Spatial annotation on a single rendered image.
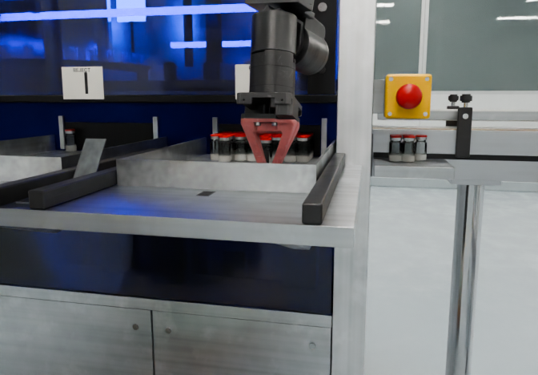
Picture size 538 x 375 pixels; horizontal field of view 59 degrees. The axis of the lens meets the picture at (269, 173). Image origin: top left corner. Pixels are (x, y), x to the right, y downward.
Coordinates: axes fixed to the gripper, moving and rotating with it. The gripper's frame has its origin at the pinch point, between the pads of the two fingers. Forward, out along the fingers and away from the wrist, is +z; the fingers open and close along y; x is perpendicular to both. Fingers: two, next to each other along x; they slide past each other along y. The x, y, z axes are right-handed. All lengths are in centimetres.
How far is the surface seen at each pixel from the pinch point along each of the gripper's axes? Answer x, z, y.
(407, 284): -36, 53, 208
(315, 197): -7.2, 2.5, -12.9
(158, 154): 19.5, -2.6, 10.2
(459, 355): -32, 35, 46
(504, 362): -66, 66, 138
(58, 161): 28.4, -0.6, -1.6
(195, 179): 9.1, 1.2, -1.4
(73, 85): 43, -16, 22
